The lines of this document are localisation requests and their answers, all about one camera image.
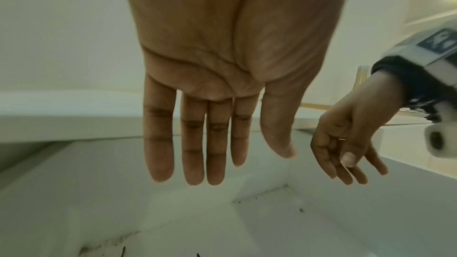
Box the person's right hand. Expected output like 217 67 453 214
310 69 406 186

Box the person's left hand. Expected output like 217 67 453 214
120 0 348 186

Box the white open drawer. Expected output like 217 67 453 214
0 128 457 257

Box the black wrist strap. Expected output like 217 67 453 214
370 56 445 122

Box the white wrist-mounted camera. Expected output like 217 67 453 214
381 27 457 161

